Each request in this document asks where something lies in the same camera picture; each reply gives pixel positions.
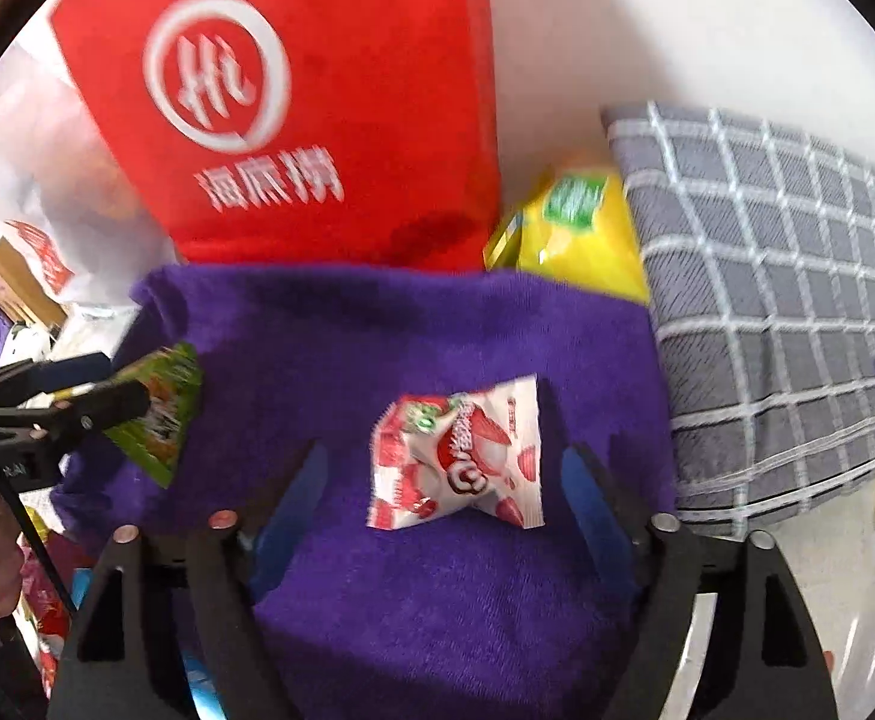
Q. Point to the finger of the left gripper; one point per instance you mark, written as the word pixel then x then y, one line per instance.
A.
pixel 64 424
pixel 21 381

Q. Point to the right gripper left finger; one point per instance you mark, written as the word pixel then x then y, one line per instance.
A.
pixel 124 659

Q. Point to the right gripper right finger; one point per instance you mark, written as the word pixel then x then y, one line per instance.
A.
pixel 763 657

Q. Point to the green snack packet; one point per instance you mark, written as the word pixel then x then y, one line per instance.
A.
pixel 155 400

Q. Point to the strawberry white snack packet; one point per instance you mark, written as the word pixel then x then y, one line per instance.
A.
pixel 434 456

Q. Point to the wooden furniture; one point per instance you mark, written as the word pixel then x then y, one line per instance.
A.
pixel 22 299

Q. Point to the fruit print tablecloth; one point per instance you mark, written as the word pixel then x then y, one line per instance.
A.
pixel 827 535

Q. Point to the white plastic Miniso bag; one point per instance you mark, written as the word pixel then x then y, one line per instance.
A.
pixel 65 204

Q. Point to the purple towel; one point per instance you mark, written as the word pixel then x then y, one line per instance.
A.
pixel 443 575

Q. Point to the red paper shopping bag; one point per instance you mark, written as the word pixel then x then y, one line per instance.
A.
pixel 298 131

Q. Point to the grey checked folded cloth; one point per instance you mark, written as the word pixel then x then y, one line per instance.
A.
pixel 758 243

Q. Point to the yellow snack bag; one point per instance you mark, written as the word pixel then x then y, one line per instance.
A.
pixel 577 229

